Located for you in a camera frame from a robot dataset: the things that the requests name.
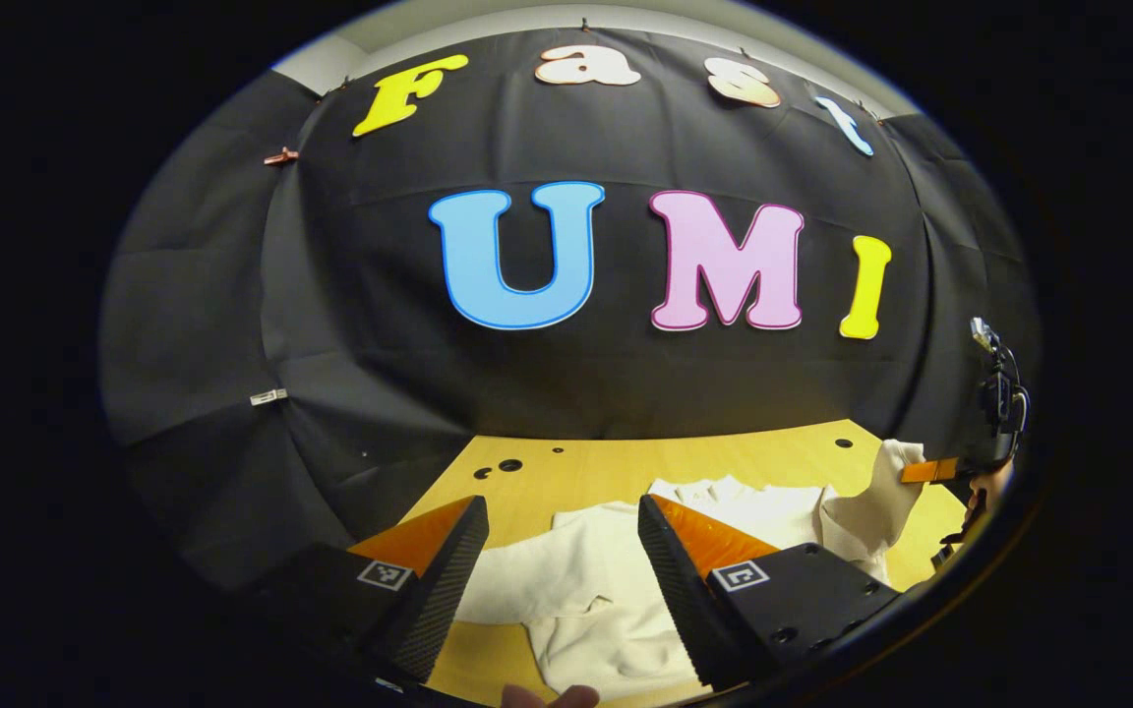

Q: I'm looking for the cream sweatshirt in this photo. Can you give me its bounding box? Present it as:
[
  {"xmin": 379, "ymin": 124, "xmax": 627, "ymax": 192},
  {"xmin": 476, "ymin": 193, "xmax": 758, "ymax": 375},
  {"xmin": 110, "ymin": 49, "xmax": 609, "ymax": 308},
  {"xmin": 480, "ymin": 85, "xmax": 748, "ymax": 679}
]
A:
[{"xmin": 455, "ymin": 439, "xmax": 926, "ymax": 701}]

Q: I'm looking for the black backdrop cloth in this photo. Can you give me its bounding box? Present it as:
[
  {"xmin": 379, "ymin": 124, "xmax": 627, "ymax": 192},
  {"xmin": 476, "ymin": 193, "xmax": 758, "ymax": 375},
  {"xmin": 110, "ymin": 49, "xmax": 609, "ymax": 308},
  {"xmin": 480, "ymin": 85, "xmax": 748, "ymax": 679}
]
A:
[{"xmin": 99, "ymin": 28, "xmax": 1042, "ymax": 591}]

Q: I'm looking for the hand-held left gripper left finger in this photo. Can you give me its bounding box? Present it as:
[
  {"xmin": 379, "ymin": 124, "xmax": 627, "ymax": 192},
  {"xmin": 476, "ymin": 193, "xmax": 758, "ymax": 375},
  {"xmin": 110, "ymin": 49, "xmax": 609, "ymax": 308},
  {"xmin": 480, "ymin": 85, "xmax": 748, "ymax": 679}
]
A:
[{"xmin": 232, "ymin": 495, "xmax": 491, "ymax": 689}]

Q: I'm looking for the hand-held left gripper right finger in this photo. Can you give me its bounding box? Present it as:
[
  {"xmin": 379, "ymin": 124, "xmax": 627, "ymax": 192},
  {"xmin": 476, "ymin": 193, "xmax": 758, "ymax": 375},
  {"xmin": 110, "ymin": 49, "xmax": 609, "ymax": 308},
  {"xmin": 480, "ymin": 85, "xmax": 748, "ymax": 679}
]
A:
[{"xmin": 637, "ymin": 494, "xmax": 904, "ymax": 691}]

